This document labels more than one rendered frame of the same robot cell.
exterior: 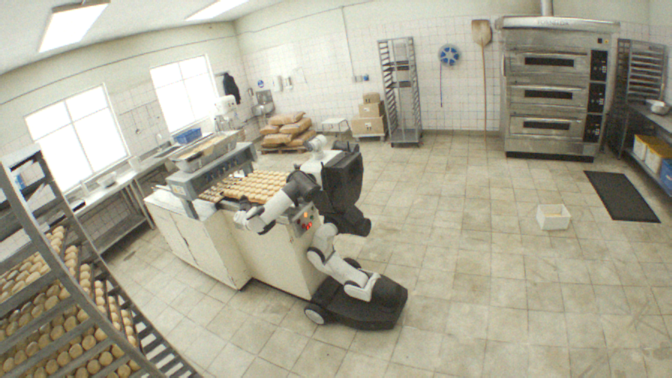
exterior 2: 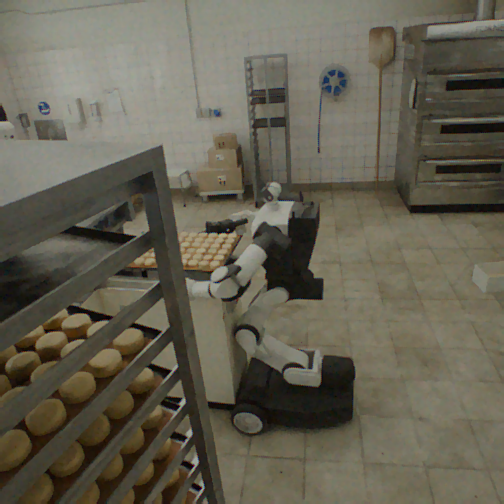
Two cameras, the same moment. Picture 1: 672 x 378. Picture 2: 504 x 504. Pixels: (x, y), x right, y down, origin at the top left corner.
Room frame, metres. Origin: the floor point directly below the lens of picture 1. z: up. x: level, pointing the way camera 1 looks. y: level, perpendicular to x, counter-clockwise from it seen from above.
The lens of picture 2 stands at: (-0.18, 0.80, 1.93)
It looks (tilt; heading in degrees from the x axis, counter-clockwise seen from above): 27 degrees down; 339
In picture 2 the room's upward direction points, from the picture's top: 5 degrees counter-clockwise
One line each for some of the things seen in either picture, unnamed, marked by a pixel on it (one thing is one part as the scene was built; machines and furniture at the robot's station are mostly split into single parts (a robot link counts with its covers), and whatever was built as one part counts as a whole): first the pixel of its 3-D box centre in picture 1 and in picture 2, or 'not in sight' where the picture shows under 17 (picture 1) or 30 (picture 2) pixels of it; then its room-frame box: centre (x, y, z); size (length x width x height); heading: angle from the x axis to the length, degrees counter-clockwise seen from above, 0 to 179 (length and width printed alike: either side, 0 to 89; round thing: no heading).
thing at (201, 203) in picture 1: (178, 197); not in sight; (2.20, 1.46, 0.88); 1.28 x 0.01 x 0.07; 54
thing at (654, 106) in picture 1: (657, 108); not in sight; (2.00, -4.47, 0.95); 0.39 x 0.39 x 0.14
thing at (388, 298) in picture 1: (360, 291); (298, 377); (1.38, -0.02, 0.19); 0.64 x 0.52 x 0.33; 54
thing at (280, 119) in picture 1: (286, 118); not in sight; (5.67, 0.69, 0.62); 0.72 x 0.42 x 0.17; 65
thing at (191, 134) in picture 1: (189, 136); not in sight; (4.71, 2.37, 0.95); 0.40 x 0.30 x 0.14; 152
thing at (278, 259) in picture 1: (279, 244); (180, 332); (1.80, 0.54, 0.45); 0.70 x 0.34 x 0.90; 54
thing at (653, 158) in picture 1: (663, 160); not in sight; (1.65, -4.28, 0.36); 0.47 x 0.38 x 0.26; 59
